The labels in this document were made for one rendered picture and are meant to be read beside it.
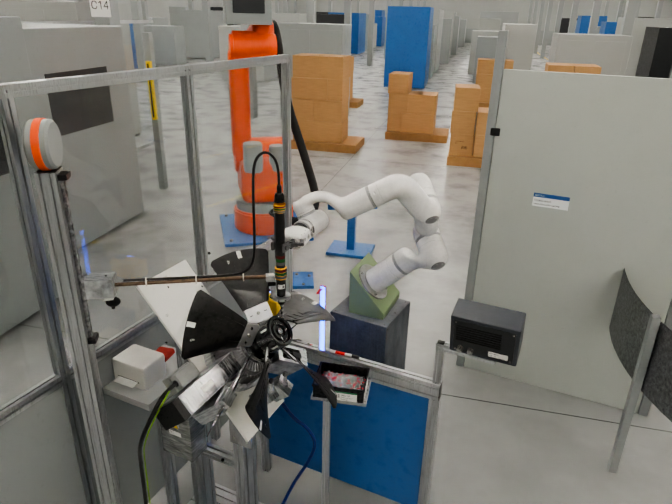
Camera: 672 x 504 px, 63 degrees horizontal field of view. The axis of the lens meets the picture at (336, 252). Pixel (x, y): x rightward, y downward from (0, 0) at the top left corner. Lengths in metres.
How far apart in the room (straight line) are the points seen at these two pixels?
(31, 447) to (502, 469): 2.31
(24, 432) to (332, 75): 8.35
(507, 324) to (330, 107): 8.14
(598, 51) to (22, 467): 13.10
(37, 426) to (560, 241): 2.84
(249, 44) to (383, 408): 4.14
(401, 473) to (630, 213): 1.90
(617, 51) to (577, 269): 10.66
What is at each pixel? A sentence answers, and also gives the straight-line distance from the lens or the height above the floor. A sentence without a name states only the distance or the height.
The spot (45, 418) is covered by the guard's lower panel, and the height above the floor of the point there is 0.87.
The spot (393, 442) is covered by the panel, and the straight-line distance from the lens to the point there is 2.69.
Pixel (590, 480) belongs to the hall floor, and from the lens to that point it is 3.48.
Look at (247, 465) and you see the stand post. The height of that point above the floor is 0.58.
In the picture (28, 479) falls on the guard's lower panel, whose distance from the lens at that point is 2.47.
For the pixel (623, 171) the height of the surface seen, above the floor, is 1.51.
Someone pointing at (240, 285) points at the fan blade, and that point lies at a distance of 2.09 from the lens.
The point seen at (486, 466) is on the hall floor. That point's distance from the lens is 3.36.
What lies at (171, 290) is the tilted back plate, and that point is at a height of 1.30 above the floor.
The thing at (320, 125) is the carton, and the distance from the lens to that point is 10.05.
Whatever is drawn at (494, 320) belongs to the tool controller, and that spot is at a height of 1.23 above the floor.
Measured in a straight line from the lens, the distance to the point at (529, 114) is 3.41.
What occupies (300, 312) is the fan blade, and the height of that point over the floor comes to 1.18.
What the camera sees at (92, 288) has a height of 1.40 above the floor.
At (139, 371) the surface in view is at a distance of 2.36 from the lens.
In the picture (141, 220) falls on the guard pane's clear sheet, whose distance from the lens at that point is 2.46.
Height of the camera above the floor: 2.27
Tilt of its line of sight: 23 degrees down
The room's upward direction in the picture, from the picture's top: 1 degrees clockwise
